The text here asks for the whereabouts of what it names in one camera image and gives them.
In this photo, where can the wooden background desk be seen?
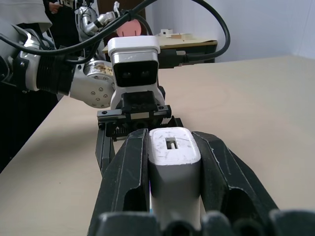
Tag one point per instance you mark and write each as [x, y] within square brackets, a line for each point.
[187, 44]

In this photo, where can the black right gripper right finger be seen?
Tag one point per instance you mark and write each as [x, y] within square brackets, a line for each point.
[221, 167]

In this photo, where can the small white box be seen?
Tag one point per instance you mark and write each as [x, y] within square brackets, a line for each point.
[165, 32]

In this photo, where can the silver background robot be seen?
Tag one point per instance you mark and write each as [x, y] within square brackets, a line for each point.
[87, 23]

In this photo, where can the person in black clothes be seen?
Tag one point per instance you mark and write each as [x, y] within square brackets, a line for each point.
[64, 22]

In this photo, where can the white charger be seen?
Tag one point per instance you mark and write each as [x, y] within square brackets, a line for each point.
[173, 152]

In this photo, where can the pink round object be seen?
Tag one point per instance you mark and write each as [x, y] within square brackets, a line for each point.
[129, 28]

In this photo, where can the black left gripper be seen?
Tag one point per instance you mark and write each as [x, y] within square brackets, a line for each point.
[139, 114]

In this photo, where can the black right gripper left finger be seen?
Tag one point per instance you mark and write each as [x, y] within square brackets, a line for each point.
[128, 169]

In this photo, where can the person in grey top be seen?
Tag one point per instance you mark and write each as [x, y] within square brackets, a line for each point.
[19, 12]

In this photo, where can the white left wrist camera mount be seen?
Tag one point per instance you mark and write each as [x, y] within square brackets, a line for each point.
[134, 45]

